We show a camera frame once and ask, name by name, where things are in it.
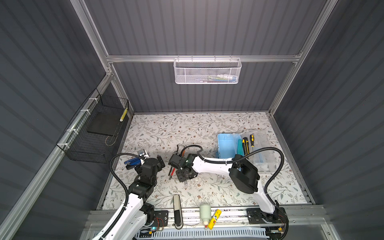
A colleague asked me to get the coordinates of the light blue plastic tool box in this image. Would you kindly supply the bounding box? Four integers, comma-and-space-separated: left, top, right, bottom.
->
217, 130, 279, 173

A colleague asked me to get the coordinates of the teal handled tool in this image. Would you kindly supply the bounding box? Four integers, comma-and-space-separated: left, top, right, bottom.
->
237, 139, 244, 156

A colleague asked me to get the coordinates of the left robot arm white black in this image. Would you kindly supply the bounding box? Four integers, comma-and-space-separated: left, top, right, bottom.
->
94, 153, 165, 240

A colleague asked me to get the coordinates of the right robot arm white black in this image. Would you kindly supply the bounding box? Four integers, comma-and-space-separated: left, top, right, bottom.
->
169, 145, 289, 226

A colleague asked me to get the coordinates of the white plastic bottle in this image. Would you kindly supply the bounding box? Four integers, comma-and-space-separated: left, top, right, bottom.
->
200, 204, 212, 227

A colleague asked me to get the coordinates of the black silver flat device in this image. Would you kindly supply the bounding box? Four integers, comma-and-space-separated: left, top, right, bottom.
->
173, 195, 184, 230

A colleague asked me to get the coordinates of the yellow glue tube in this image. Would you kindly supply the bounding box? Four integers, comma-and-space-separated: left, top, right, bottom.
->
208, 209, 222, 230

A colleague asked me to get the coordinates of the yellow tube in black basket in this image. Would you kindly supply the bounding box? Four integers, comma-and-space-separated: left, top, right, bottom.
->
120, 108, 128, 122

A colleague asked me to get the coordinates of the black pad in basket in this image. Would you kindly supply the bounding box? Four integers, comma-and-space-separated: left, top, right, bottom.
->
87, 113, 121, 137

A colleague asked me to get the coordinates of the red handled hex key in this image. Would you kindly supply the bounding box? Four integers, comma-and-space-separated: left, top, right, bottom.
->
169, 168, 175, 180

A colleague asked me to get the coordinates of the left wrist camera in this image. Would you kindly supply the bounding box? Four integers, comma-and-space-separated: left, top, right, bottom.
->
138, 149, 150, 159

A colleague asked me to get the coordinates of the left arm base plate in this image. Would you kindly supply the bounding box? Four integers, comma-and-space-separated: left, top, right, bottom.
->
145, 210, 169, 227

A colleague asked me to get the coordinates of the black wire mesh basket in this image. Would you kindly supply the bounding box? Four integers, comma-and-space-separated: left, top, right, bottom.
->
57, 91, 130, 164

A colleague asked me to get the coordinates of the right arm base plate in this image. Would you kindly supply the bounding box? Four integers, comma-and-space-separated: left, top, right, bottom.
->
246, 207, 288, 225

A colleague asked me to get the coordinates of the white perforated cable tray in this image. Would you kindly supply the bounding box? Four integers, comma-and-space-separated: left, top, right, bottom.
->
134, 227, 270, 240

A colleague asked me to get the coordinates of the white wire mesh basket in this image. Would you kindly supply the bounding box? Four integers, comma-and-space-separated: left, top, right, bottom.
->
173, 58, 242, 85

